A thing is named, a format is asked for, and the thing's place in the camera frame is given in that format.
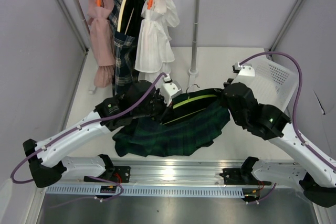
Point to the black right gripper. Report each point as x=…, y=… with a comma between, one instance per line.
x=223, y=99

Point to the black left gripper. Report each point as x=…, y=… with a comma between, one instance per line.
x=162, y=116

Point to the green plastic hanger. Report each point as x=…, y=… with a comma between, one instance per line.
x=189, y=104

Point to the white plastic basket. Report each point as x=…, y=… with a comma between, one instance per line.
x=273, y=84

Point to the dark green plaid skirt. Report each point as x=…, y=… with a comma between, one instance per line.
x=147, y=137

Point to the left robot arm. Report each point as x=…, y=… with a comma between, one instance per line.
x=49, y=160

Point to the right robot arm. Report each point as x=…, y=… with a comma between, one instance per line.
x=316, y=176

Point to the navy cream plaid skirt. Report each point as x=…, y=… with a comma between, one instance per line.
x=125, y=48

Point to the pink skirt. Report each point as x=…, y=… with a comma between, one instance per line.
x=102, y=42

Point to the cream wooden hanger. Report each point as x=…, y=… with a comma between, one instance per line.
x=125, y=16

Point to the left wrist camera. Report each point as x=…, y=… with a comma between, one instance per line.
x=169, y=91

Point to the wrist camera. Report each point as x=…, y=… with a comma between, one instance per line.
x=169, y=91
x=245, y=74

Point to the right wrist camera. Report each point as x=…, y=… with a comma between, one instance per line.
x=245, y=74

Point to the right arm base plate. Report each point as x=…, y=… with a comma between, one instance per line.
x=237, y=176

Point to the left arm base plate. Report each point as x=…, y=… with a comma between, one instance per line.
x=120, y=174

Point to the aluminium mounting rail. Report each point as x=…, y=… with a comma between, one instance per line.
x=196, y=173

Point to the white slotted cable duct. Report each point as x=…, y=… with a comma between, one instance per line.
x=152, y=191

